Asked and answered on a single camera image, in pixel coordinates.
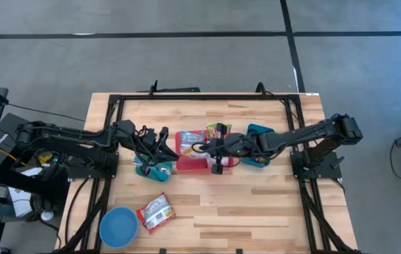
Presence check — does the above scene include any white paper box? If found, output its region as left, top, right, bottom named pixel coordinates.
left=7, top=167, right=43, bottom=219

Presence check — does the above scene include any blue plastic bin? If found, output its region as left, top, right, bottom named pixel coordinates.
left=240, top=123, right=276, bottom=169

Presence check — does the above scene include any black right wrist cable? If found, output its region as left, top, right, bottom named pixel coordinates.
left=190, top=141, right=211, bottom=155

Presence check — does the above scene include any blue and white ramen packet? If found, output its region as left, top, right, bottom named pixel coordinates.
left=180, top=131, right=207, bottom=151

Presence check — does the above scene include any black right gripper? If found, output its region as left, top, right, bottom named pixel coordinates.
left=206, top=123, right=261, bottom=176

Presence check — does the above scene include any orange and green ramen packet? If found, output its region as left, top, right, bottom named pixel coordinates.
left=205, top=123, right=233, bottom=140

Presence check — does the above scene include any black box white print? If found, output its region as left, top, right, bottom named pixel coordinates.
left=0, top=111, right=50, bottom=169

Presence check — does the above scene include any yellow cable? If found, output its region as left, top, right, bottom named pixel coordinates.
left=0, top=145, right=30, bottom=169

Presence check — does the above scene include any pink plastic tray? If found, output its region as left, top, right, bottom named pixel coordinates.
left=174, top=129, right=235, bottom=175

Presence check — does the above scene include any green plastic bin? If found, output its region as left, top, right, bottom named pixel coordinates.
left=135, top=153, right=174, bottom=183

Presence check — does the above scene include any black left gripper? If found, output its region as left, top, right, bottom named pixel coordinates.
left=115, top=119, right=181, bottom=165

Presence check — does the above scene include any blue bowl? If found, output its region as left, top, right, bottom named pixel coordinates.
left=99, top=206, right=140, bottom=249

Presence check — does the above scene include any black clamp handle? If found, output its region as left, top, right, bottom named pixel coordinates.
left=254, top=81, right=269, bottom=97
left=148, top=79, right=202, bottom=95

